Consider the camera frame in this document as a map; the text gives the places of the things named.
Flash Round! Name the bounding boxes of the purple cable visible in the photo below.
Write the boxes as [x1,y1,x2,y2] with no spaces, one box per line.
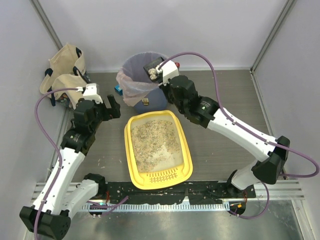
[32,86,86,240]
[156,51,320,219]

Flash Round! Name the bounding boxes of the blue trash bin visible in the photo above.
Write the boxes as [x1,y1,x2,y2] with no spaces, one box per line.
[121,51,173,114]

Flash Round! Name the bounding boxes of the yellow litter box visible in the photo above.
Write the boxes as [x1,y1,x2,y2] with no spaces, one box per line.
[124,110,193,190]

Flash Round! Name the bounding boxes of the slotted cable duct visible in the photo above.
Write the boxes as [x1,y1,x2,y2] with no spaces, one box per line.
[82,202,230,212]

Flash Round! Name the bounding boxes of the litter clumps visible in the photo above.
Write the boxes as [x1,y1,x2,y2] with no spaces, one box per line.
[148,68,158,81]

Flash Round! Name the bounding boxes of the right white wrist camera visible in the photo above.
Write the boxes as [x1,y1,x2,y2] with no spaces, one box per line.
[155,60,180,86]

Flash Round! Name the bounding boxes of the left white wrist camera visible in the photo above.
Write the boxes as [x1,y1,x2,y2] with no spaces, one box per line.
[82,83,103,104]

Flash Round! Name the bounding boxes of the cat litter pellets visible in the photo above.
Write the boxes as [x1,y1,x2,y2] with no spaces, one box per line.
[130,120,183,173]

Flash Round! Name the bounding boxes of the beige canvas tote bag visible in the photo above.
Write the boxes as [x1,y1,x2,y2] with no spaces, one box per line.
[39,43,91,109]

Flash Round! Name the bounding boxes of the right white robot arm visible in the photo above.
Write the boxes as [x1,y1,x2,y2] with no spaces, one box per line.
[160,75,290,197]

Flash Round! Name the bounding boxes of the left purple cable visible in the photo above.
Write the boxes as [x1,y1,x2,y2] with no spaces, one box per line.
[32,86,86,240]

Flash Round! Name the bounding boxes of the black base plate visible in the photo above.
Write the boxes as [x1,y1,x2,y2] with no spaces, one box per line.
[105,181,256,205]

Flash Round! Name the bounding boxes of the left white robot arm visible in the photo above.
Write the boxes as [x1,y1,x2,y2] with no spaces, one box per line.
[19,94,121,240]

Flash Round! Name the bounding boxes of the small blue box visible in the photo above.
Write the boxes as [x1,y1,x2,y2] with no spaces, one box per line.
[114,84,123,96]

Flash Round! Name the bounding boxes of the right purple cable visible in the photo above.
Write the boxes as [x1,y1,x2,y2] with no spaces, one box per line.
[156,51,320,219]

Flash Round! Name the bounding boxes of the black litter scoop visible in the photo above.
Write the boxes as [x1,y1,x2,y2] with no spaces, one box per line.
[143,56,165,84]

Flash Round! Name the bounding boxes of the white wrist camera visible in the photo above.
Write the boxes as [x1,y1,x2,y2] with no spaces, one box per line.
[155,60,180,86]
[82,83,103,104]

